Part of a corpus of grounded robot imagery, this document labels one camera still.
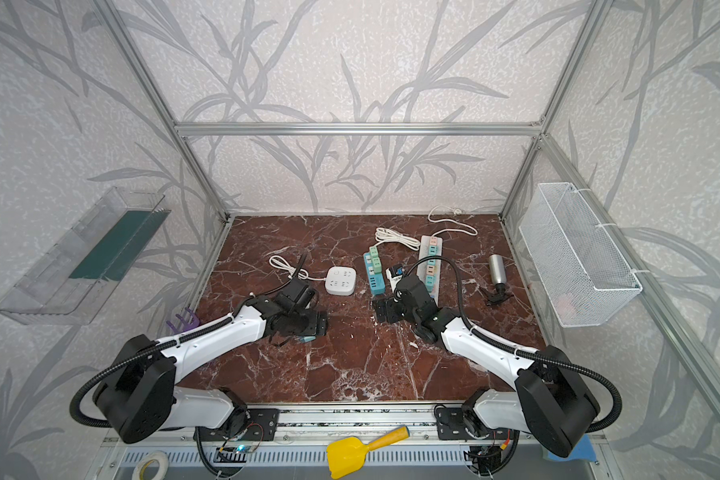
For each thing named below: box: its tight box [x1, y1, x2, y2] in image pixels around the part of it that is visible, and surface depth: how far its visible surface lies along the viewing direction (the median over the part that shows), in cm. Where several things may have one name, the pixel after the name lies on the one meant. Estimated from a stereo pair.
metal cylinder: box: [489, 254, 507, 289], surface depth 103 cm
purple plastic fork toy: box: [166, 307, 200, 334], surface depth 95 cm
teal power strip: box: [363, 252, 385, 295], surface depth 101 cm
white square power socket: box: [325, 266, 357, 296], surface depth 101 cm
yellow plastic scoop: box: [326, 426, 410, 479], surface depth 71 cm
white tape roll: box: [132, 451, 169, 480], surface depth 70 cm
